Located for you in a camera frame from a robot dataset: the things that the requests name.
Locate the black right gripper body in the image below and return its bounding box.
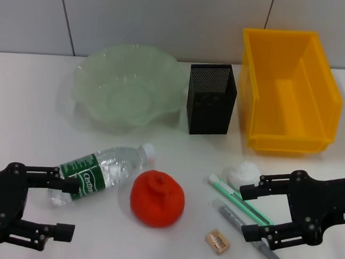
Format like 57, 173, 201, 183
282, 169, 345, 249

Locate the white paper ball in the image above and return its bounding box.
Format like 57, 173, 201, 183
221, 158, 262, 187

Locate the mint green utility knife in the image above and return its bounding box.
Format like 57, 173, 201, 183
204, 173, 279, 226

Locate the tan eraser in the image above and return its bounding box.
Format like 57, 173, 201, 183
203, 227, 232, 257

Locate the clear water bottle green label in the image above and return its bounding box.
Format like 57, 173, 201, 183
46, 137, 157, 214

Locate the red pear-shaped toy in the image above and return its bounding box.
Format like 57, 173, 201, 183
128, 168, 187, 229

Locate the grey marker pen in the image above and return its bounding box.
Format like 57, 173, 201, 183
209, 198, 286, 259

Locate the black mesh pen holder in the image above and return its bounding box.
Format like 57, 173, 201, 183
185, 61, 240, 138

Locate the pale green glass fruit plate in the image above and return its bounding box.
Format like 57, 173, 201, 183
68, 39, 191, 137

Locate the yellow plastic storage bin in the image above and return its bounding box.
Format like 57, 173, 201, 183
234, 27, 345, 161

